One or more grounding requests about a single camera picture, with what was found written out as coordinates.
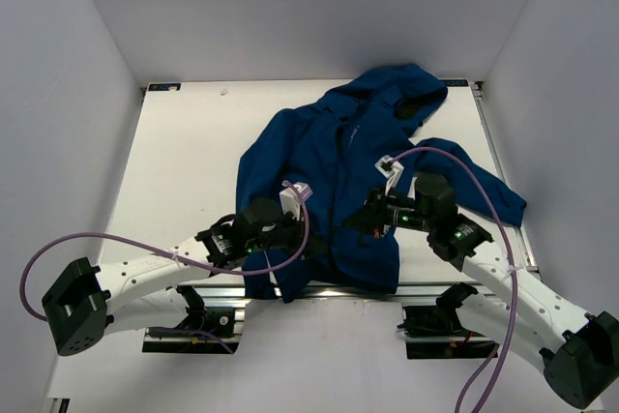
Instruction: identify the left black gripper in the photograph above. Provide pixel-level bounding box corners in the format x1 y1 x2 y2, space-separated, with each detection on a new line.
246 207 327 259

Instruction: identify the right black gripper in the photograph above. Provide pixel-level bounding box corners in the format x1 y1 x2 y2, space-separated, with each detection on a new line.
342 183 434 238

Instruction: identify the blue hooded zip jacket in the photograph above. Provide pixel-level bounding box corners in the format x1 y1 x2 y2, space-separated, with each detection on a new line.
236 65 526 302

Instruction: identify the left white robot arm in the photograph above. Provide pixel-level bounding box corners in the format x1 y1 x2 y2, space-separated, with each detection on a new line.
42 196 327 357

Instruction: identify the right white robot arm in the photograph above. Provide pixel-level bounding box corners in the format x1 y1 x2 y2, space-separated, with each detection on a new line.
344 174 618 409

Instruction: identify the right blue table label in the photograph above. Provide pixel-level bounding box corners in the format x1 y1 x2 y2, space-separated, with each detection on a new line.
442 78 469 87

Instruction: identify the blue table label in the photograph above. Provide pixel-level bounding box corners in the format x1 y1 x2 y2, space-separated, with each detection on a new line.
442 78 469 87
147 82 181 92

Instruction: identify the left blue table label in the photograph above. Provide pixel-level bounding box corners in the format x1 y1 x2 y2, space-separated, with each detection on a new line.
147 82 181 92

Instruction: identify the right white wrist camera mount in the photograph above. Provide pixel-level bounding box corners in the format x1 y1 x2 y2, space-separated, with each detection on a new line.
375 155 403 194

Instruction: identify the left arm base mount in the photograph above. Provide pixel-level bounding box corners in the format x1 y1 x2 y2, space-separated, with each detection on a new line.
142 285 249 355

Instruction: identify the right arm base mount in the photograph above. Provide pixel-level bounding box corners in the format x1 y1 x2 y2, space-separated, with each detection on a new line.
398 283 497 360

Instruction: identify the aluminium table frame rail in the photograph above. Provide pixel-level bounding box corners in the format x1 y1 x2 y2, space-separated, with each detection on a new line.
470 81 542 280

